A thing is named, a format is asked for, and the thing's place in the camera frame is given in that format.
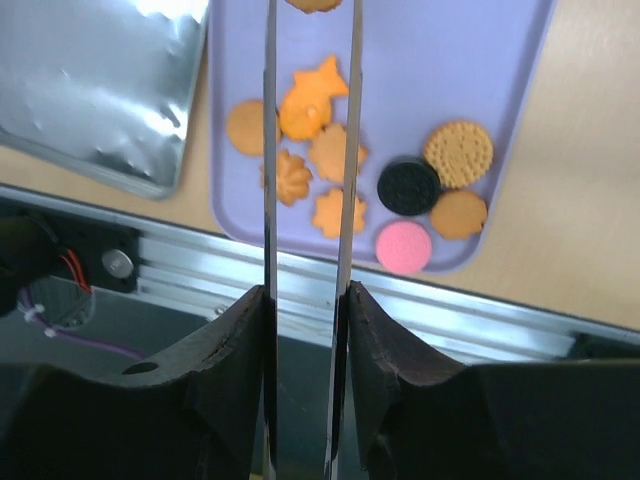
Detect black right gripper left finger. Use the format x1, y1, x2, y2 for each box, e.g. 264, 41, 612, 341
1, 286, 265, 479

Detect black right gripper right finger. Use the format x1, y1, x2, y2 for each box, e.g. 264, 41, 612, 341
348, 282, 639, 479

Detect metal tongs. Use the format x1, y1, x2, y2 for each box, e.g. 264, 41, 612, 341
263, 1, 363, 479

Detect orange fish cookie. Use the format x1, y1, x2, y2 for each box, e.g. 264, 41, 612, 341
279, 54, 349, 141

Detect pink round cookie lower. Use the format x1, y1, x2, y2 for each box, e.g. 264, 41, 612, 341
375, 220, 432, 275

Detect brown scalloped cookie right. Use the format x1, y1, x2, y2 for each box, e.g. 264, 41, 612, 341
429, 190, 488, 240

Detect tan leaf cookie lower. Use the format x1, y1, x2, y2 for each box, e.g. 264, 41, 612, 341
312, 188, 367, 239

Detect black sandwich cookie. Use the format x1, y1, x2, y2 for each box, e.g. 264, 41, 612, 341
377, 155, 442, 217

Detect swirl flower cookie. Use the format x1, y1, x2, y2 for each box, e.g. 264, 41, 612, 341
276, 149, 313, 207

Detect tan maple leaf cookie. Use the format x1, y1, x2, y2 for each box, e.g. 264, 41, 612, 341
309, 123, 347, 183

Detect plain round tan cookie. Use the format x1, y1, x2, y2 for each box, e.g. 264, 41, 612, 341
225, 99, 264, 157

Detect silver tin lid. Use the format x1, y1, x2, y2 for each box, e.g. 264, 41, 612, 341
1, 1, 209, 200

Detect lavender plastic tray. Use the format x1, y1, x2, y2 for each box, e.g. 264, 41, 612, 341
208, 1, 557, 274

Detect round dotted biscuit left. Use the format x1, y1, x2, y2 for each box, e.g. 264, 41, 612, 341
286, 0, 342, 14

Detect aluminium mounting rail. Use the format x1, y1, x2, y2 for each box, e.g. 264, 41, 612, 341
1, 186, 639, 362

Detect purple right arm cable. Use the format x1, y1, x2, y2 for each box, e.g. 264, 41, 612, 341
17, 287, 149, 361

